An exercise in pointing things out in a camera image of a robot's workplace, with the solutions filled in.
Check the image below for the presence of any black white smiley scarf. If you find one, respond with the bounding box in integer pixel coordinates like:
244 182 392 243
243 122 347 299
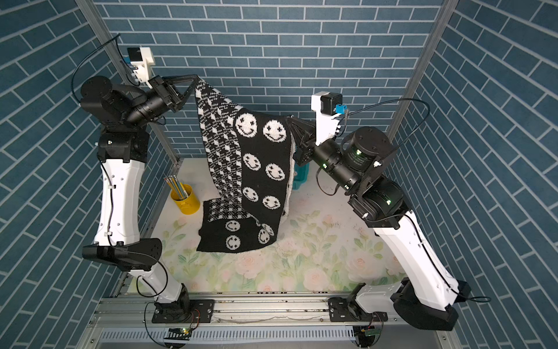
196 80 295 254

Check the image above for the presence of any yellow pencil cup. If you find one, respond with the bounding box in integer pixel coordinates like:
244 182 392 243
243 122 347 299
170 183 201 215

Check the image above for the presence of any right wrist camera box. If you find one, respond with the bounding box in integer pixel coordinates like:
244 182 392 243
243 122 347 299
311 92 348 146

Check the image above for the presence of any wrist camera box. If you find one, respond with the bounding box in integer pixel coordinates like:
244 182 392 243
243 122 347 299
126 47 155 87
311 92 348 146

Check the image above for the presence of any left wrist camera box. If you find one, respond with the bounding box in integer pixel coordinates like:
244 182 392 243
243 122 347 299
126 47 155 87

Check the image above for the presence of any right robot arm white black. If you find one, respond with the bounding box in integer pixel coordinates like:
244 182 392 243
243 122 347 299
287 117 471 331

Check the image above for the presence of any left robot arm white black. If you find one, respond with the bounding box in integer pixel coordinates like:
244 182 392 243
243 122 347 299
80 75 199 324

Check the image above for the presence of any teal plastic mesh basket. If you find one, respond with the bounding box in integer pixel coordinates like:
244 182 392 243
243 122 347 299
293 164 309 190

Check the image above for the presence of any floral table mat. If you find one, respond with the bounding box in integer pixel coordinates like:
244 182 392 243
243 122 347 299
153 164 404 292

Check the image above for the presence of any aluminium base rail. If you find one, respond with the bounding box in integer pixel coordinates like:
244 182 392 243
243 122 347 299
94 288 405 327

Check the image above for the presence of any green circuit board right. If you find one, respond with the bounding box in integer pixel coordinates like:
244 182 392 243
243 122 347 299
358 327 382 338

